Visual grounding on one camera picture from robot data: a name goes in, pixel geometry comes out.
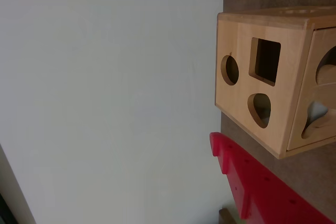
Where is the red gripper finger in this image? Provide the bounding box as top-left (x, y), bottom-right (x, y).
top-left (209, 131), bottom-right (336, 224)

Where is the wooden shape sorter box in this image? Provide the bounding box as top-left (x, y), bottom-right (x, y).
top-left (214, 5), bottom-right (336, 159)

